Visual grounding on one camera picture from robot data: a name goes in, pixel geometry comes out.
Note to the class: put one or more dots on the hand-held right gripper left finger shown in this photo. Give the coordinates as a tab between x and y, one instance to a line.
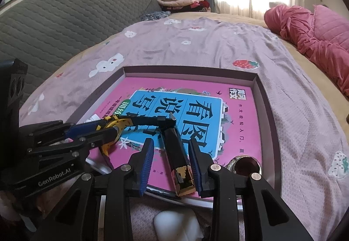
146	167

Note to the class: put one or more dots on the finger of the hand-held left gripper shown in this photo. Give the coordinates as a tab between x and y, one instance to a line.
81	128
103	137

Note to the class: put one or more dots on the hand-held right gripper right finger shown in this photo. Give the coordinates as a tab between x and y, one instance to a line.
197	170

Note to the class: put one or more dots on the yellow and black wristwatch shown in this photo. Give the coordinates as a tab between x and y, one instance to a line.
114	122

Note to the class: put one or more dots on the black and gold lipstick tube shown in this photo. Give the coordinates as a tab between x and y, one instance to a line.
174	148

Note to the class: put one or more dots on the white plastic bottle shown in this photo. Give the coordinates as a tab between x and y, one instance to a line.
174	226

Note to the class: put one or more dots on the dark purple shallow box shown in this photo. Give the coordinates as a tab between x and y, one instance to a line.
268	121

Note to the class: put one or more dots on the pink and blue book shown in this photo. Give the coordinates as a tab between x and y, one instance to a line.
240	126

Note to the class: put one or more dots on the grey quilted headboard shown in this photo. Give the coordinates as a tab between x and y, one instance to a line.
68	17

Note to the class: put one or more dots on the purple printed blanket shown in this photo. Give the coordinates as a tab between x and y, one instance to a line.
204	45

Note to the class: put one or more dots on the dark patterned cloth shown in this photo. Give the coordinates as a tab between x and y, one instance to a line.
155	15

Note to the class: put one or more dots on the pile of folded clothes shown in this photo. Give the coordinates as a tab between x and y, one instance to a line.
177	1

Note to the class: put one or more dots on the pink quilted duvet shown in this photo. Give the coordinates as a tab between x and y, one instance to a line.
313	31

